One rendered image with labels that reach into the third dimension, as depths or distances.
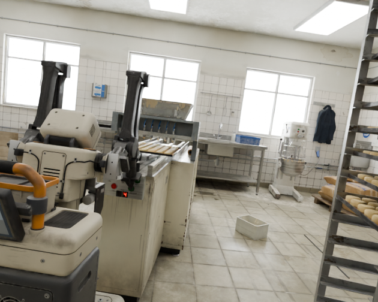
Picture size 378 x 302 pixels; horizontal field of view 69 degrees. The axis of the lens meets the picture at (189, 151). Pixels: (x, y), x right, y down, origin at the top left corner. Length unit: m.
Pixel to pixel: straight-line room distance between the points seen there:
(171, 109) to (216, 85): 3.34
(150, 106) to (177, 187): 0.71
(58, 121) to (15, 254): 0.57
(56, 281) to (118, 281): 0.96
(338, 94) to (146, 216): 5.34
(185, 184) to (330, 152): 4.53
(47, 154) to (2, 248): 0.42
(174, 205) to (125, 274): 0.75
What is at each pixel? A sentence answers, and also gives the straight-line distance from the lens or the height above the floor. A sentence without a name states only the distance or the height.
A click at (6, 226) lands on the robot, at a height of 0.84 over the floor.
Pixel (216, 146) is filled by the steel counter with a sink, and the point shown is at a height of 0.78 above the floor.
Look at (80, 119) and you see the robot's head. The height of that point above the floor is 1.13.
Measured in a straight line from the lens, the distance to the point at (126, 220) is 1.70.
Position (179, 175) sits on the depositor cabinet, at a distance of 2.28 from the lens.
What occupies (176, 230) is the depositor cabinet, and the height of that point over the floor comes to 0.25.
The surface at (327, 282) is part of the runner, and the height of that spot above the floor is 0.59.
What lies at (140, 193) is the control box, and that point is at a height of 0.74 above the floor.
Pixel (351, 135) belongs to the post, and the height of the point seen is 1.20.
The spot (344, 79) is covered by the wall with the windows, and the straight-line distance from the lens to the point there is 6.49.
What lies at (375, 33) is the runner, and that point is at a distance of 1.32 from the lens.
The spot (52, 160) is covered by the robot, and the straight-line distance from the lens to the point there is 1.24.
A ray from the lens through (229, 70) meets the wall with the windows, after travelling 5.66.
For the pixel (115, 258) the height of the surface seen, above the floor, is 0.31.
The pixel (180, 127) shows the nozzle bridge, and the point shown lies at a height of 1.11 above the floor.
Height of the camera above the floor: 1.18
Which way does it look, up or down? 6 degrees down
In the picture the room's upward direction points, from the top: 7 degrees clockwise
